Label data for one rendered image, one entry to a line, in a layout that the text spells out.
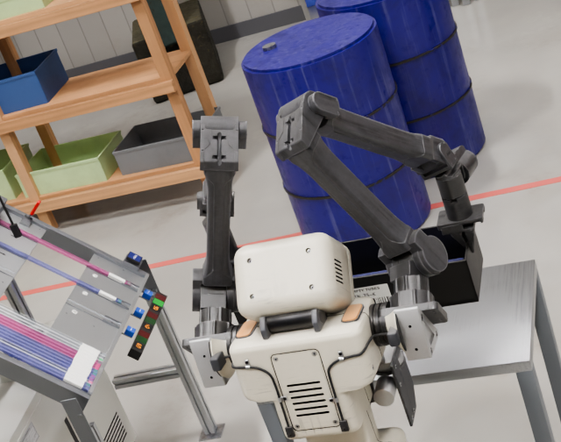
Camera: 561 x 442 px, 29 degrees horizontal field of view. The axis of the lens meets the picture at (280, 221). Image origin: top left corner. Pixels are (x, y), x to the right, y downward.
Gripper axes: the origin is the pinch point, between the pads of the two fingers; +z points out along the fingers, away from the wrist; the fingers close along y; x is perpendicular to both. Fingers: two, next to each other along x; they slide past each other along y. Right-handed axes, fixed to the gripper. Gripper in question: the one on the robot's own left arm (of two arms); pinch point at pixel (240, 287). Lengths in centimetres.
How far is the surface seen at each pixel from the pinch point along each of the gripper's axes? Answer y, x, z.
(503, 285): -56, -31, 31
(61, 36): 349, -583, 83
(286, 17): 162, -592, 117
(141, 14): 138, -296, 7
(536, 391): -63, 4, 39
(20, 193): 259, -305, 94
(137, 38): 238, -485, 72
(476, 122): -14, -291, 101
